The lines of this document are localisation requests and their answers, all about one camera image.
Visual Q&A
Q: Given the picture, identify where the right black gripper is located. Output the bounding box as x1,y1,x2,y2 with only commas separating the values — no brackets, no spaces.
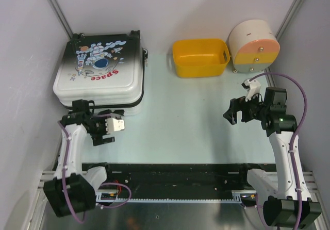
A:
223,90,269,125

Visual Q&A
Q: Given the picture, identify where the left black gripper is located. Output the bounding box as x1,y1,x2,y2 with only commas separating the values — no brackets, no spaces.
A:
88,109,114,145

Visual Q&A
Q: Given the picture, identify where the space print kids suitcase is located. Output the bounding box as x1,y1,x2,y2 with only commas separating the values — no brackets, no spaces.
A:
53,30,148,116

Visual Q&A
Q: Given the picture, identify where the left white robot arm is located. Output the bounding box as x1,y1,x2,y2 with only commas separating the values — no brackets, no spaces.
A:
43,100,125,217

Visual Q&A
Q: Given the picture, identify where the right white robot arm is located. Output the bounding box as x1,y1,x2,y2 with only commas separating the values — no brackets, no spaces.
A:
223,85,322,229

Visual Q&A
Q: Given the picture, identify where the round pastel drawer box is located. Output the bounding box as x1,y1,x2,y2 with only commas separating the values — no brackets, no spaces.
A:
228,19,280,73

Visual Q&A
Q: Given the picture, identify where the yellow plastic basket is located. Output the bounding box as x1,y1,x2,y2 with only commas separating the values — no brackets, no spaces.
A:
168,38,230,78

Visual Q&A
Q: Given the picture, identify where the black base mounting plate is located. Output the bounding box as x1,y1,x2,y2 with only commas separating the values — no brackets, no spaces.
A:
82,162,276,199

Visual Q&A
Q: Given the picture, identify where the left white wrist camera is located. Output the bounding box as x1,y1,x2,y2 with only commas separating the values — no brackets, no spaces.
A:
105,118,125,134

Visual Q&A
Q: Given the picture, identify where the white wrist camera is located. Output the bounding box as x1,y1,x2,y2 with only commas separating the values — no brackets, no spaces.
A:
105,118,125,134
242,79,261,102

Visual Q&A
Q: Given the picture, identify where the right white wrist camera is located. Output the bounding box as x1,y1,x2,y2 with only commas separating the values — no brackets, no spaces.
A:
242,79,261,102

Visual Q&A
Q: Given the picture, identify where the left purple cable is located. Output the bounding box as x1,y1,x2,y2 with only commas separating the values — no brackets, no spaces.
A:
57,112,132,224

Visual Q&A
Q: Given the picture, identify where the purple cable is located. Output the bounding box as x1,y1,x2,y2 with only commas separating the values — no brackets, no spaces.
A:
249,72,307,230
57,112,132,224

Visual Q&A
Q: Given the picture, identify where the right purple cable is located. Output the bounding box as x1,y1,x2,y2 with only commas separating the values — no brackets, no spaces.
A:
249,72,307,230

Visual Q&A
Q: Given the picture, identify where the white slotted cable duct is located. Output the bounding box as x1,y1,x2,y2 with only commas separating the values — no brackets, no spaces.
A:
96,192,256,204

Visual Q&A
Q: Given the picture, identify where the aluminium frame rail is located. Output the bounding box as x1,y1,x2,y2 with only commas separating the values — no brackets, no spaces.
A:
37,170,320,192

